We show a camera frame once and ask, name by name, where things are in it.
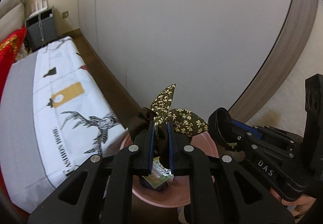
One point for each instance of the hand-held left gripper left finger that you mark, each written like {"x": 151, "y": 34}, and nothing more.
{"x": 151, "y": 143}

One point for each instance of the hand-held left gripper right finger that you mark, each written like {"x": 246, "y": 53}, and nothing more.
{"x": 170, "y": 145}

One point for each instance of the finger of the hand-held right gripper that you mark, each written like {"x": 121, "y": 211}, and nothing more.
{"x": 222, "y": 133}
{"x": 242, "y": 127}

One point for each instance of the pink plastic bin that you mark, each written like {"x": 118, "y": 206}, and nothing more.
{"x": 201, "y": 143}

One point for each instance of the brown floral cloth scrunchie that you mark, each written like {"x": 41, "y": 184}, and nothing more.
{"x": 181, "y": 118}

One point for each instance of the green snack packet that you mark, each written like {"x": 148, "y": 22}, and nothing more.
{"x": 157, "y": 173}

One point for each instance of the person's right hand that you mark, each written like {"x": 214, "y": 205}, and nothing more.
{"x": 302, "y": 203}

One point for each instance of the curved wooden trim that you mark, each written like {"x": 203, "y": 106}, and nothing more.
{"x": 290, "y": 62}

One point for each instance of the white wardrobe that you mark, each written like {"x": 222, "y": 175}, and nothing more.
{"x": 189, "y": 25}

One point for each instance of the deer print tablecloth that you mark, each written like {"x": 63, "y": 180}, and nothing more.
{"x": 25, "y": 113}

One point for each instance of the grey nightstand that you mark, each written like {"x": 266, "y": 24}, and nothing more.
{"x": 48, "y": 30}

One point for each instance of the red floral blanket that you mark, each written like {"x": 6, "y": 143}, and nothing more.
{"x": 10, "y": 50}

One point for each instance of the white router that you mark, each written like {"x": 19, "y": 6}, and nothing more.
{"x": 37, "y": 12}

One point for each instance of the beige padded headboard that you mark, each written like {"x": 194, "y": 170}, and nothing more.
{"x": 10, "y": 17}

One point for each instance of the brass wall outlet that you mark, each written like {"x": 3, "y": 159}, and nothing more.
{"x": 65, "y": 14}

